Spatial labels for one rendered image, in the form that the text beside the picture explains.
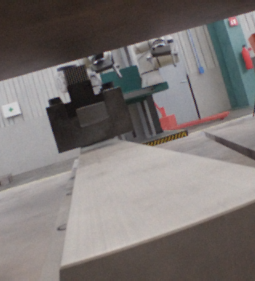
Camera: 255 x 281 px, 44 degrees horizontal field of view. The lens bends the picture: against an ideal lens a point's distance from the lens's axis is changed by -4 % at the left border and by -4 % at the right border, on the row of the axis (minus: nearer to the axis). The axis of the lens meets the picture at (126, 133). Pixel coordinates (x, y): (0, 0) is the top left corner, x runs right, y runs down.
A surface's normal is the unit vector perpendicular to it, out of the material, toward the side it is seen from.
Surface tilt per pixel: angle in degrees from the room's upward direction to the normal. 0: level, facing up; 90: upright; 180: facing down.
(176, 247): 90
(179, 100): 90
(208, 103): 90
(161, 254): 90
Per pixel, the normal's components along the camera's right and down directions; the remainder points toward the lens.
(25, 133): 0.13, 0.00
